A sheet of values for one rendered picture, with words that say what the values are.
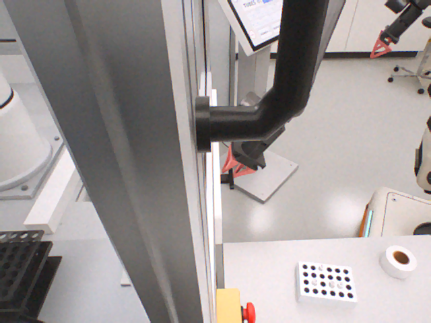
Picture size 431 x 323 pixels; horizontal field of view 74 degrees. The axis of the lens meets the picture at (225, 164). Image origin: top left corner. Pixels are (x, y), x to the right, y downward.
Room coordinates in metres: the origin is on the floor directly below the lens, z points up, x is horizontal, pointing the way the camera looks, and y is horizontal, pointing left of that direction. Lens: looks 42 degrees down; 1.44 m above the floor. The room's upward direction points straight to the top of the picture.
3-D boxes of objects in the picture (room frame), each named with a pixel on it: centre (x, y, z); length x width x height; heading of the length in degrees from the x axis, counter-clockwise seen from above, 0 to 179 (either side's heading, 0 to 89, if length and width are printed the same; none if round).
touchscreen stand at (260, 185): (1.55, -0.20, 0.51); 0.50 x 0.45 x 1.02; 51
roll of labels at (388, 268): (0.37, -0.43, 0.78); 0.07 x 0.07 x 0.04
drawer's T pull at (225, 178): (0.54, 0.00, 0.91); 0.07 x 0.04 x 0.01; 3
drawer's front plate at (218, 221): (0.54, 0.02, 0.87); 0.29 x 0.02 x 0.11; 3
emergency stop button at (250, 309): (0.21, -0.04, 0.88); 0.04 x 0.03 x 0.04; 3
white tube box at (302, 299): (0.32, -0.23, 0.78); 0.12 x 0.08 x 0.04; 82
